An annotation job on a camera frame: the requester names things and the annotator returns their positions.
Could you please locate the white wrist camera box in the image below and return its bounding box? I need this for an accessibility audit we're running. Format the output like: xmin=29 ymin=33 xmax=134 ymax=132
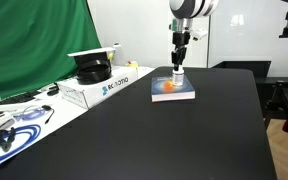
xmin=191 ymin=27 xmax=209 ymax=42

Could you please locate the white vial with white cap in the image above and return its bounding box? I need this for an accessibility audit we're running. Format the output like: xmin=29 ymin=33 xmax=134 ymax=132
xmin=171 ymin=66 xmax=185 ymax=87

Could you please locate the blue and orange book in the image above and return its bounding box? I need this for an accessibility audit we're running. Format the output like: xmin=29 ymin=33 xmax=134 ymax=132
xmin=150 ymin=75 xmax=196 ymax=103

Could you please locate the light blue thin cable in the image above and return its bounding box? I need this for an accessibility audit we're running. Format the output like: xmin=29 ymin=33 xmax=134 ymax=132
xmin=13 ymin=104 xmax=49 ymax=122

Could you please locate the white Robotiq cardboard box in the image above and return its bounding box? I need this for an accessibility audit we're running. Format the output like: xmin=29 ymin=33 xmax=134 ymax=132
xmin=56 ymin=65 xmax=139 ymax=110

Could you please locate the blue coiled cable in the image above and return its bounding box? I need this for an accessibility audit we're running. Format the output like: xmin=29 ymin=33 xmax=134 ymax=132
xmin=0 ymin=123 xmax=42 ymax=169

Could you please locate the black cable with plug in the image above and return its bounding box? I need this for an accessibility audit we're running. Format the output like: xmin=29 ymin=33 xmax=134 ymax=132
xmin=41 ymin=104 xmax=56 ymax=125

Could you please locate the black clip connector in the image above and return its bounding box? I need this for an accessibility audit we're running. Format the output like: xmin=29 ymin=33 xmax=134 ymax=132
xmin=0 ymin=127 xmax=17 ymax=153

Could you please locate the thin grey vertical pole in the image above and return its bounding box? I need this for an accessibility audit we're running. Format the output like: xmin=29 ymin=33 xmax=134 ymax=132
xmin=205 ymin=16 xmax=212 ymax=68

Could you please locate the green backdrop cloth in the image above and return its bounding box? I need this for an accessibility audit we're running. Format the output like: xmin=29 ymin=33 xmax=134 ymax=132
xmin=0 ymin=0 xmax=103 ymax=103

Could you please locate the small black stapler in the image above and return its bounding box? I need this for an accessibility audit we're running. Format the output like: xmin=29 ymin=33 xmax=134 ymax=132
xmin=46 ymin=84 xmax=60 ymax=97

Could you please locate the black keyboard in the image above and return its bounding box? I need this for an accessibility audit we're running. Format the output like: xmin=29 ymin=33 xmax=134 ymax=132
xmin=0 ymin=89 xmax=43 ymax=106

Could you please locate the small yellow object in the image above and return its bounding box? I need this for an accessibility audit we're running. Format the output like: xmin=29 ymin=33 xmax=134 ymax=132
xmin=125 ymin=60 xmax=140 ymax=69

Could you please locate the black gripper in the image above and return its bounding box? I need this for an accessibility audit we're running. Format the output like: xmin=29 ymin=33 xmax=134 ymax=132
xmin=170 ymin=30 xmax=191 ymax=73

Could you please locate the black coiled band stack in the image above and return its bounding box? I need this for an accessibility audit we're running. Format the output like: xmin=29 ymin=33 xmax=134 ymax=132
xmin=74 ymin=52 xmax=113 ymax=85

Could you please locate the white bottle with cap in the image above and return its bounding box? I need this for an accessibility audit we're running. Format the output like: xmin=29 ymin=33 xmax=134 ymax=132
xmin=112 ymin=42 xmax=124 ymax=66

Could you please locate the white flat board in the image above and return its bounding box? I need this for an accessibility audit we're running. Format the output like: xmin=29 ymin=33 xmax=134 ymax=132
xmin=67 ymin=46 xmax=117 ymax=58

